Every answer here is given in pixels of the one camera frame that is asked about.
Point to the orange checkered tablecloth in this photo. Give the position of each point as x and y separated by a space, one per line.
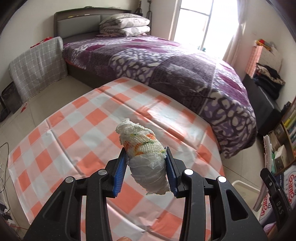
80 138

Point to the window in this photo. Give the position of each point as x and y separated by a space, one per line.
207 25

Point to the black coat stand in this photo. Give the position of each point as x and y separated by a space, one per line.
144 9

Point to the blue white cardboard box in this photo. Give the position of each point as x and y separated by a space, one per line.
287 182

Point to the white trash bin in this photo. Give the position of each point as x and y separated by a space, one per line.
247 192

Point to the wooden bookshelf with books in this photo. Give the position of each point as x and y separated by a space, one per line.
282 140

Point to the person's left hand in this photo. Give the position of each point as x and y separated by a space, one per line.
124 239

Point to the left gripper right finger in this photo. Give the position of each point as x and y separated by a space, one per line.
230 216

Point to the purple patterned bed quilt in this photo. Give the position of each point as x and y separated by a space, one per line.
207 86

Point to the pink drawer cabinet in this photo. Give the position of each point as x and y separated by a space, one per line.
263 56

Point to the pile of dark clothes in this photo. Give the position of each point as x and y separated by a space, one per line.
269 80

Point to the black storage bench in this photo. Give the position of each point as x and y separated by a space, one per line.
267 112

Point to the dark bed headboard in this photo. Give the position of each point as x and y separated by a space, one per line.
69 24

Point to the pink curtain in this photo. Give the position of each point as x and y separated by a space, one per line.
231 53

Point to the small black floor bin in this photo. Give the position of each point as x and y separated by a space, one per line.
11 98

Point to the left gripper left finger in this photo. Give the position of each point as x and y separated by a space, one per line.
60 217

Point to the white tissue wad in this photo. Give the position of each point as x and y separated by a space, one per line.
146 156

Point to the folded floral duvet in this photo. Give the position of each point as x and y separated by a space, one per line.
125 25

